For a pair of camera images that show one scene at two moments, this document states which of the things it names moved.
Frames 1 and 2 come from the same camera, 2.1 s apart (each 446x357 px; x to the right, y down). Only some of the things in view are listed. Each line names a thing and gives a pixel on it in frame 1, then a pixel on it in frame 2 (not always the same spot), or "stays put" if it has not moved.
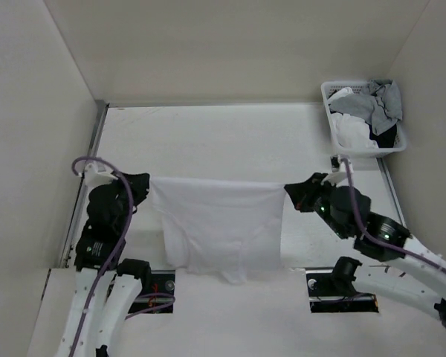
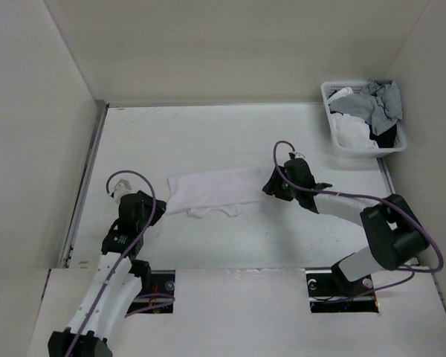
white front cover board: x=267 y=316 stays put
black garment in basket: x=386 y=139 stays put
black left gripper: x=140 y=182 to x=160 y=207
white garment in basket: x=350 y=132 stays put
